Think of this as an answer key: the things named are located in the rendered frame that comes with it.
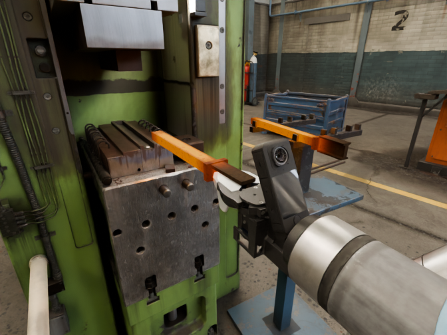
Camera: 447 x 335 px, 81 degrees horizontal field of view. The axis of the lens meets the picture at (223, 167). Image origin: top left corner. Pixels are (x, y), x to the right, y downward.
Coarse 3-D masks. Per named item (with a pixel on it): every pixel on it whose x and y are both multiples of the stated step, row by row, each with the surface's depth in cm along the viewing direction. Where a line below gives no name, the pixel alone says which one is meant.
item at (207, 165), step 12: (156, 132) 71; (168, 144) 62; (180, 144) 60; (180, 156) 57; (192, 156) 52; (204, 156) 51; (204, 168) 46; (216, 168) 45; (228, 168) 44; (240, 180) 40; (252, 180) 40
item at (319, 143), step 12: (252, 120) 98; (264, 120) 94; (276, 132) 86; (288, 132) 81; (300, 132) 78; (312, 144) 72; (324, 144) 70; (336, 144) 67; (348, 144) 65; (336, 156) 67
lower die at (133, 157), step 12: (120, 120) 113; (108, 132) 98; (120, 132) 98; (144, 132) 97; (120, 144) 84; (132, 144) 84; (156, 144) 82; (108, 156) 77; (120, 156) 77; (132, 156) 79; (144, 156) 81; (156, 156) 83; (168, 156) 86; (108, 168) 76; (120, 168) 78; (132, 168) 80; (144, 168) 82; (156, 168) 85
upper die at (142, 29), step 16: (80, 16) 62; (96, 16) 63; (112, 16) 65; (128, 16) 67; (144, 16) 69; (160, 16) 71; (80, 32) 68; (96, 32) 64; (112, 32) 66; (128, 32) 68; (144, 32) 70; (160, 32) 72; (80, 48) 74; (96, 48) 67; (112, 48) 67; (128, 48) 69; (144, 48) 71; (160, 48) 73
